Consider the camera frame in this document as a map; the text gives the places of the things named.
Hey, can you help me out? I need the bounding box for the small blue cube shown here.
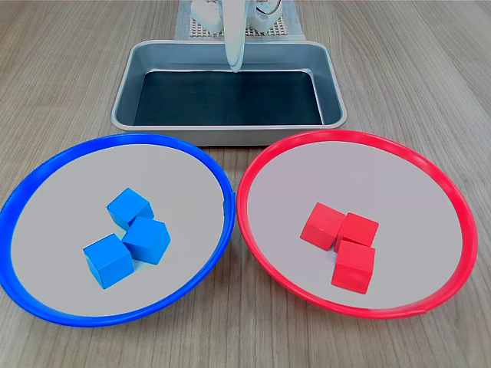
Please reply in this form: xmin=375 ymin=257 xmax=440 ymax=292
xmin=83 ymin=233 xmax=136 ymax=290
xmin=121 ymin=216 xmax=171 ymax=265
xmin=106 ymin=187 xmax=155 ymax=231

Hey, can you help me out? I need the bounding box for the black tray mat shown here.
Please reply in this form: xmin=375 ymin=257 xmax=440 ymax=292
xmin=133 ymin=70 xmax=324 ymax=127

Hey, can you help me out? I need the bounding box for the steel rectangular tray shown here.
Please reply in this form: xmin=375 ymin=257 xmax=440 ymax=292
xmin=110 ymin=39 xmax=348 ymax=147

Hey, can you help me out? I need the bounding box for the small red cube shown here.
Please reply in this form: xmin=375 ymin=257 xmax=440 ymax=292
xmin=331 ymin=239 xmax=376 ymax=295
xmin=334 ymin=212 xmax=380 ymax=252
xmin=299 ymin=202 xmax=348 ymax=252

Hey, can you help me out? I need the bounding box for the blue-rimmed white round plate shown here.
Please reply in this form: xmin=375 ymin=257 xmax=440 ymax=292
xmin=0 ymin=133 xmax=236 ymax=328

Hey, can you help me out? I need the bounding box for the red-rimmed white round plate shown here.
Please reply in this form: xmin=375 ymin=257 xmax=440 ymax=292
xmin=236 ymin=129 xmax=479 ymax=320

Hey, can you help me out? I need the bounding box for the pale perforated base plate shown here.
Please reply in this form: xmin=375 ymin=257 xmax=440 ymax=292
xmin=189 ymin=10 xmax=288 ymax=38

